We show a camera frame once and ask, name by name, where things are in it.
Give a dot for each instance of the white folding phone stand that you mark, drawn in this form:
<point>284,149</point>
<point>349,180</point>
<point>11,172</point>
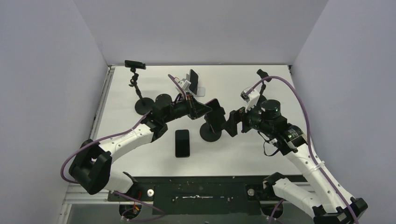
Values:
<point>201,90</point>

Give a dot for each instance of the black tall phone stand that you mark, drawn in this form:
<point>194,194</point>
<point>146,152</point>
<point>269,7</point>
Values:
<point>143,104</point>

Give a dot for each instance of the silver phone on white stand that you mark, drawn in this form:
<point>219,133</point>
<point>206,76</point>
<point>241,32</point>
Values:
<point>194,82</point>

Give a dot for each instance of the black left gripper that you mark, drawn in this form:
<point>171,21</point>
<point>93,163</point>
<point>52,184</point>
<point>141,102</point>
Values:
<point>196,109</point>

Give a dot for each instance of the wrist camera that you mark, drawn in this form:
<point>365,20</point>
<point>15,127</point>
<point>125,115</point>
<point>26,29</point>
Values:
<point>251,97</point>
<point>184,84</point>

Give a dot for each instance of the aluminium side rail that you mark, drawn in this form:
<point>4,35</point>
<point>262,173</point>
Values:
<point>83,197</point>

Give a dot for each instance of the black phone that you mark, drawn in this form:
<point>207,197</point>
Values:
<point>134,64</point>
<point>182,143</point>

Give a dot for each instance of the purple phone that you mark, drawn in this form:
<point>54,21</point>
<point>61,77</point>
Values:
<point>213,106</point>

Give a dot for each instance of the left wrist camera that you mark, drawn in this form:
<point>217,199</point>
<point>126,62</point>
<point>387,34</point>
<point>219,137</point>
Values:
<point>184,84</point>

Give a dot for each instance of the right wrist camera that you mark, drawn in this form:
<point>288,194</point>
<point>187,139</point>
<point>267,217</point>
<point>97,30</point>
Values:
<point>251,97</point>

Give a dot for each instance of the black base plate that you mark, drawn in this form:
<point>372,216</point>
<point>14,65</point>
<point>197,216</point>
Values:
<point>204,195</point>

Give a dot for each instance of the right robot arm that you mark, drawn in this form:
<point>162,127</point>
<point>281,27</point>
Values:
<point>330,203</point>

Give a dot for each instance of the black phone on tall stand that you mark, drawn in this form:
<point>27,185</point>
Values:
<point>134,64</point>

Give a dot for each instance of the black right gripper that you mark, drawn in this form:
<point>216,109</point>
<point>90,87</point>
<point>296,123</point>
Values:
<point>238,120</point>

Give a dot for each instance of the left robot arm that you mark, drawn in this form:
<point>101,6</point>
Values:
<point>92,164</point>

